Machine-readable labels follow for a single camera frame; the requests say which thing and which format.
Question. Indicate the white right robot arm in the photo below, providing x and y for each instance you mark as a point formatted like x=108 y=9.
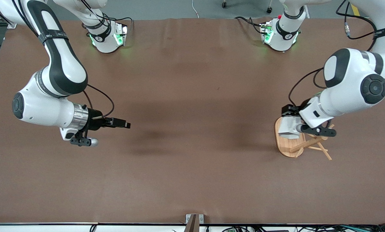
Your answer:
x=63 y=71

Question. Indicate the aluminium frame profile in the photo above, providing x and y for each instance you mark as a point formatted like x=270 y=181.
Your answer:
x=12 y=24

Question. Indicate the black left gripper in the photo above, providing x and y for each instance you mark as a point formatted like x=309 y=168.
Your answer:
x=290 y=110

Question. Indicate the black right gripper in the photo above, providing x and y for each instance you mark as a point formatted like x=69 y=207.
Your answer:
x=95 y=120

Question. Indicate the white table edge rail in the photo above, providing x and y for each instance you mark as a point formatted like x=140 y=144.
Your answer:
x=34 y=228

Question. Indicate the small metal bracket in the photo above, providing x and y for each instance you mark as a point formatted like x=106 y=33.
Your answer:
x=201 y=219

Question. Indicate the white faceted cup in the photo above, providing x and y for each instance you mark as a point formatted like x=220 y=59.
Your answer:
x=289 y=127

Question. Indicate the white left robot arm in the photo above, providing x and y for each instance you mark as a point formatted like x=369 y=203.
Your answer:
x=347 y=83

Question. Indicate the brown table cover sheet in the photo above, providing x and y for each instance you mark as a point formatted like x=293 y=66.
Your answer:
x=192 y=161

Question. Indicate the wooden cup rack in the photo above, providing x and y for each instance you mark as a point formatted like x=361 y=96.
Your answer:
x=284 y=146

